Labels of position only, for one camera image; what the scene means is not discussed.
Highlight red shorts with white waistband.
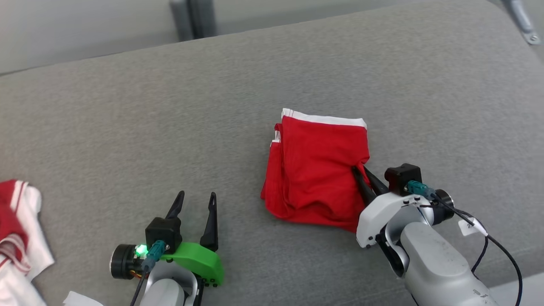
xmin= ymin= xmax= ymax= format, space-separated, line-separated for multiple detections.
xmin=260 ymin=108 xmax=371 ymax=233

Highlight white paper sheet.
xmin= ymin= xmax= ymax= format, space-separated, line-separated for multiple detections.
xmin=63 ymin=291 xmax=105 ymax=306

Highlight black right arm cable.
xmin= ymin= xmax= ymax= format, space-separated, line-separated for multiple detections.
xmin=419 ymin=193 xmax=523 ymax=306

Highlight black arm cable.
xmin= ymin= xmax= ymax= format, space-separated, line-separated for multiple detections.
xmin=130 ymin=266 xmax=149 ymax=306
xmin=419 ymin=193 xmax=523 ymax=306

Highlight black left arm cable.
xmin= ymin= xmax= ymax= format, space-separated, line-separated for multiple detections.
xmin=130 ymin=266 xmax=149 ymax=306

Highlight grey partition post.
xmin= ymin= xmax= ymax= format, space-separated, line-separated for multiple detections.
xmin=169 ymin=0 xmax=217 ymax=42

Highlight red and white jersey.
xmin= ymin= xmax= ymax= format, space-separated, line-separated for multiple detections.
xmin=0 ymin=179 xmax=55 ymax=306

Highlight white cable label tag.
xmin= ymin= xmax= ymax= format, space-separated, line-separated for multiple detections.
xmin=458 ymin=217 xmax=488 ymax=237

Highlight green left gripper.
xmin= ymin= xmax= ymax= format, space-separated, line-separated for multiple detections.
xmin=161 ymin=190 xmax=225 ymax=287

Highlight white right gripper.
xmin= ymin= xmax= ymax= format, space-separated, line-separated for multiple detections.
xmin=352 ymin=166 xmax=435 ymax=249

